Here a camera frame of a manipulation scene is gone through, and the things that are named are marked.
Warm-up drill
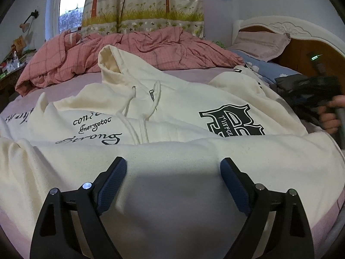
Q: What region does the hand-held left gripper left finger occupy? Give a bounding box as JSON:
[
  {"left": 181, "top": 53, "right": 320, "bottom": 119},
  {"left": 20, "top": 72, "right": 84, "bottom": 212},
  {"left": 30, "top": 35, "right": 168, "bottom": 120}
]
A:
[{"left": 30, "top": 156, "right": 128, "bottom": 259}]

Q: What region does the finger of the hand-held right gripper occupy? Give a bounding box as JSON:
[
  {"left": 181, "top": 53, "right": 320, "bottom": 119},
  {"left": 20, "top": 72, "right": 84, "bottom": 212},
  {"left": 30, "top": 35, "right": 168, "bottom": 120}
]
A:
[{"left": 286, "top": 77, "right": 325, "bottom": 122}]

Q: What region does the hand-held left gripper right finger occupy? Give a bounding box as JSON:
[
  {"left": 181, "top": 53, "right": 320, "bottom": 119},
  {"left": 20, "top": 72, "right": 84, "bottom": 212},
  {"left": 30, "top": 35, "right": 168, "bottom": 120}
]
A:
[{"left": 220, "top": 157, "right": 315, "bottom": 259}]

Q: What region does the cream printed hoodie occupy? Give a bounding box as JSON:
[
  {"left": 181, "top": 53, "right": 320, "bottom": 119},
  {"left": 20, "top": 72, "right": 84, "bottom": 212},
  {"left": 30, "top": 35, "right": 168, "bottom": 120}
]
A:
[{"left": 0, "top": 44, "right": 345, "bottom": 259}]

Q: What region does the person's right hand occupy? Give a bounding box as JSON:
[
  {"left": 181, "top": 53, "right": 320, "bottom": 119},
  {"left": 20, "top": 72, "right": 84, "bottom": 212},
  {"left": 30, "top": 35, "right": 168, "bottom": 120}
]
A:
[{"left": 317, "top": 95, "right": 345, "bottom": 136}]

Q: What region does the white and wooden headboard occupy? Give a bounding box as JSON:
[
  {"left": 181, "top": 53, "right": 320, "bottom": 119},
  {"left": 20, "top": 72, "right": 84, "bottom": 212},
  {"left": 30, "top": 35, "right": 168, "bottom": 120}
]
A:
[{"left": 232, "top": 16, "right": 345, "bottom": 87}]

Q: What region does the blue patterned pillow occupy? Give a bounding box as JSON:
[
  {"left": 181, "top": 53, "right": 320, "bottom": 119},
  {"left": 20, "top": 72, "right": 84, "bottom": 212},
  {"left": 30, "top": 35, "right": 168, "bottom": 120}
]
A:
[{"left": 226, "top": 49, "right": 302, "bottom": 87}]

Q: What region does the pink pillow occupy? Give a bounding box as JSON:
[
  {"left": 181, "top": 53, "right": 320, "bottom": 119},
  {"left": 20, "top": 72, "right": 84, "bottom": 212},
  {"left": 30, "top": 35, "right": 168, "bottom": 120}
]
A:
[{"left": 234, "top": 31, "right": 292, "bottom": 62}]

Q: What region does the pink bed sheet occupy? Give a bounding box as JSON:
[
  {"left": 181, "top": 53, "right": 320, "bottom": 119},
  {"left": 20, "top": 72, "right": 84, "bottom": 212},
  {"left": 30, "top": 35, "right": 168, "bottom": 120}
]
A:
[{"left": 0, "top": 67, "right": 345, "bottom": 259}]

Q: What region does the pink plaid quilt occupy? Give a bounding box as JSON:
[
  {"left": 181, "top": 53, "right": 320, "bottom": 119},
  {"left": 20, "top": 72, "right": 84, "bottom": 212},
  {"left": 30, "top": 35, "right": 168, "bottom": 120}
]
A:
[{"left": 15, "top": 26, "right": 244, "bottom": 96}]

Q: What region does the tree print curtain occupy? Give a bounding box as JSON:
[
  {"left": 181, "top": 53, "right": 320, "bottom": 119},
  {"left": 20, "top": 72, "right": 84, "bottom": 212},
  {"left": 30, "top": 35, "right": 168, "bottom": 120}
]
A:
[{"left": 81, "top": 0, "right": 205, "bottom": 39}]

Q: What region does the white framed window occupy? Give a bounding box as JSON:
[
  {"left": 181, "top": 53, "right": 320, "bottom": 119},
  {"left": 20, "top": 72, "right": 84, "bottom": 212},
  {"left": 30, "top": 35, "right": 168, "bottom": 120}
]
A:
[{"left": 46, "top": 0, "right": 89, "bottom": 37}]

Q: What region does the wall desk lamp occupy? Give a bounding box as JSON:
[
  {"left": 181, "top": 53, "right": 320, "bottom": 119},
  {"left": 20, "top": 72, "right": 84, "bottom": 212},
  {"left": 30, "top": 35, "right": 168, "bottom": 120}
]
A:
[{"left": 19, "top": 9, "right": 39, "bottom": 33}]

